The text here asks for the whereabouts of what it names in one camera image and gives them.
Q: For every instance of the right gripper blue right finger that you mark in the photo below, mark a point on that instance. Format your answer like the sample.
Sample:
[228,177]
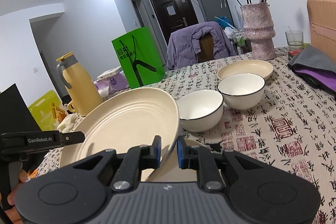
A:
[187,155]

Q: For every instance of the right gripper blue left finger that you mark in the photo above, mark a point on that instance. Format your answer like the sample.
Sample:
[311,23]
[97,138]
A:
[150,156]

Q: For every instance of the cream plate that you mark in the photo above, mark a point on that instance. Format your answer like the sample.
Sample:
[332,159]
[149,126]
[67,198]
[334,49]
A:
[258,67]
[126,120]

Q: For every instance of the person left hand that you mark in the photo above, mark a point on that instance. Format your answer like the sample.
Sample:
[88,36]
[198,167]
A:
[12,213]

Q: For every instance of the left white black-rimmed bowl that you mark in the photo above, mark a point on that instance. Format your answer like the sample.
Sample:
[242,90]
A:
[200,110]

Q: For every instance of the white black-rimmed bowl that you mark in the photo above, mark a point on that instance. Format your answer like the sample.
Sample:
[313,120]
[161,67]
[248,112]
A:
[242,91]
[200,110]

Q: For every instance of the yellow-green snack box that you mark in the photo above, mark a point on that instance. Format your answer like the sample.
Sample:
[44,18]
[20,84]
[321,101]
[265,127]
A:
[48,111]

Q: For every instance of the white rubber gloves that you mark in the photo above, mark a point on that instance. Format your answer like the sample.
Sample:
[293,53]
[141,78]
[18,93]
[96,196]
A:
[67,123]

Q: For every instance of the yellow mug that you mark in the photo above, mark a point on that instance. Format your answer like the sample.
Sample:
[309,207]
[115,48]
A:
[70,107]

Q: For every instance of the purple tissue pack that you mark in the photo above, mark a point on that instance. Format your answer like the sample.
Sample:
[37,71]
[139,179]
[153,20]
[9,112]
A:
[111,85]

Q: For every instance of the right white black-rimmed bowl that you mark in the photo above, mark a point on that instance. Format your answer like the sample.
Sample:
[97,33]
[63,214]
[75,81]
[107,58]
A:
[242,91]

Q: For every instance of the yellow thermos jug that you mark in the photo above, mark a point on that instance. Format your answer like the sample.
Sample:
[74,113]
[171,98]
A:
[78,83]

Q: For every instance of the white flat box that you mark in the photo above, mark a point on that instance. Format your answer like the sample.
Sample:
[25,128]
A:
[109,73]

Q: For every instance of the green paper shopping bag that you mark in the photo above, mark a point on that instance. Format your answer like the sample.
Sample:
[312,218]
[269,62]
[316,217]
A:
[139,58]

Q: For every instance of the purple puffer jacket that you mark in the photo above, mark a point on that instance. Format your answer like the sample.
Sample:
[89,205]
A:
[184,45]

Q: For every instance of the wooden chair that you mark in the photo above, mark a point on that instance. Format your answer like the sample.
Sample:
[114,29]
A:
[207,49]

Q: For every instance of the red small box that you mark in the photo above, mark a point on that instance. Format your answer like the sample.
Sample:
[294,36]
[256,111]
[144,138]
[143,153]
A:
[292,54]

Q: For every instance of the dark entrance door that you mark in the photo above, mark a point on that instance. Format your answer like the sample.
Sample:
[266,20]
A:
[174,15]

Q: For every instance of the pink textured vase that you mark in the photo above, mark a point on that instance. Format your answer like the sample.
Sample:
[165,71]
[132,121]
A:
[258,28]

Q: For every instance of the grey purple cloth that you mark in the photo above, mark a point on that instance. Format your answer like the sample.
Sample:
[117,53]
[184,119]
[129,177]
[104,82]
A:
[314,67]

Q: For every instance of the drinking glass with straw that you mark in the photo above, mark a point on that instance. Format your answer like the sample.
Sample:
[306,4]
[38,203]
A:
[294,39]

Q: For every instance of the pink laptop case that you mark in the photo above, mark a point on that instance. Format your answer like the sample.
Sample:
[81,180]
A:
[322,22]

